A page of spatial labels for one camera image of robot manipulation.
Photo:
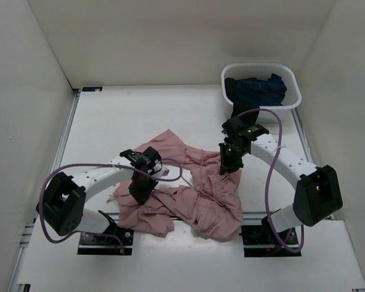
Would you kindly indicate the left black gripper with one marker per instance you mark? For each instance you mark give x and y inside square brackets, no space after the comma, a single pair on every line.
[140,195]

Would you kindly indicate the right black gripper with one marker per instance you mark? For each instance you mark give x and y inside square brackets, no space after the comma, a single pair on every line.
[226,166]

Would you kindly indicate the pink trousers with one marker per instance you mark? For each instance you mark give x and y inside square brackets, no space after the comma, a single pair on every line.
[210,205]

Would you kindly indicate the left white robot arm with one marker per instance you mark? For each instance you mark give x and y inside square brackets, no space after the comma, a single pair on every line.
[64,195]

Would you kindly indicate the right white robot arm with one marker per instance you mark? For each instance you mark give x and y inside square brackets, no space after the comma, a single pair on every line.
[317,191]

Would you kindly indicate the black trousers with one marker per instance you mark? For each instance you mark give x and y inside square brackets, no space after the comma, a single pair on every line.
[239,107]

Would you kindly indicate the blue trousers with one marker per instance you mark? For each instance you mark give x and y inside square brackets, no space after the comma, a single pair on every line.
[258,92]

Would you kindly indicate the white plastic basket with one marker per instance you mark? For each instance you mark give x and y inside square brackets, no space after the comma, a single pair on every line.
[263,71]

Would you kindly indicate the blue corner label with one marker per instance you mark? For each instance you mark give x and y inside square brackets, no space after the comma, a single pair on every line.
[92,89]

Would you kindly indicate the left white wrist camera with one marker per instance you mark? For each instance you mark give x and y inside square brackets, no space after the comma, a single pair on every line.
[160,171]

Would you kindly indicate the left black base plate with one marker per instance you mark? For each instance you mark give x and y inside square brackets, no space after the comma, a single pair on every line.
[102,246]

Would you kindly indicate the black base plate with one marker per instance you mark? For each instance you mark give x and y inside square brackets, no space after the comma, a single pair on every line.
[102,246]
[259,241]

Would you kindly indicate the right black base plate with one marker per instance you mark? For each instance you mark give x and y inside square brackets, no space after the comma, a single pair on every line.
[259,241]

